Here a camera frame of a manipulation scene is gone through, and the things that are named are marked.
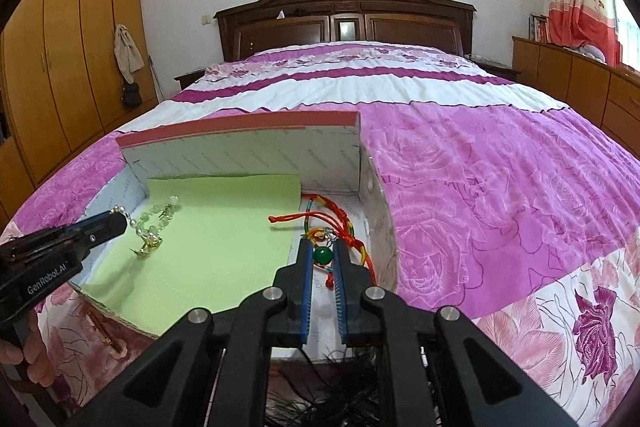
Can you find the beige hanging cloth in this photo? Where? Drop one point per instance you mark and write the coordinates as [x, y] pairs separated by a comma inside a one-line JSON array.
[[127, 54]]

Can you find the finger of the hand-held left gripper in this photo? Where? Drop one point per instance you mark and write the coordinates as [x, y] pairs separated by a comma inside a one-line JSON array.
[[102, 227]]

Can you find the black feather hair claw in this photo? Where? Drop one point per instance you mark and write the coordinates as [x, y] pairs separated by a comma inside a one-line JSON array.
[[325, 392]]

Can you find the person's left hand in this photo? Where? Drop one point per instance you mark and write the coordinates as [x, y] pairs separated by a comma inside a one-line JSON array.
[[12, 352]]

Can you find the row of books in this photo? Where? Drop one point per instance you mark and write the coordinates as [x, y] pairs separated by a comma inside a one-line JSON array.
[[539, 28]]

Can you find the dark wooden nightstand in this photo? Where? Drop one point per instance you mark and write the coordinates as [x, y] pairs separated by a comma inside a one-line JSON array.
[[189, 78], [495, 68]]

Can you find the grey cloth bundle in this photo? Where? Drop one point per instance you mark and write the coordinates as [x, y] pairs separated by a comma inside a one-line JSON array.
[[590, 53]]

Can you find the orange wooden wardrobe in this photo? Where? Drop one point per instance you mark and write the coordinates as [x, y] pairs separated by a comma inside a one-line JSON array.
[[65, 57]]

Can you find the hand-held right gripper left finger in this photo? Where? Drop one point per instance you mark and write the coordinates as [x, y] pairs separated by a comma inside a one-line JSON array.
[[303, 292]]

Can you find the white stick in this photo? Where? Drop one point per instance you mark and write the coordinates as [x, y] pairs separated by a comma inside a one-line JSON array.
[[155, 77]]

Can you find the red cardboard box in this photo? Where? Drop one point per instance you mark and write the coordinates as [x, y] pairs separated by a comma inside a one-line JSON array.
[[250, 157]]

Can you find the black hanging bag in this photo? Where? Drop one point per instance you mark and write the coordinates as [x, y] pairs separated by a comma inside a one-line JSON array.
[[132, 97]]

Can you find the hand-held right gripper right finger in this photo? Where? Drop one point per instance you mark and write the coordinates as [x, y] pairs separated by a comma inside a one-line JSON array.
[[342, 292]]

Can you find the green paper sheet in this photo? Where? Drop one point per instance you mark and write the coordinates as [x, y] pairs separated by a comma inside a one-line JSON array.
[[200, 247]]

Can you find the low wooden cabinet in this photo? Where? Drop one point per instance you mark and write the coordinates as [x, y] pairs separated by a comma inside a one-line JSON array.
[[560, 72]]

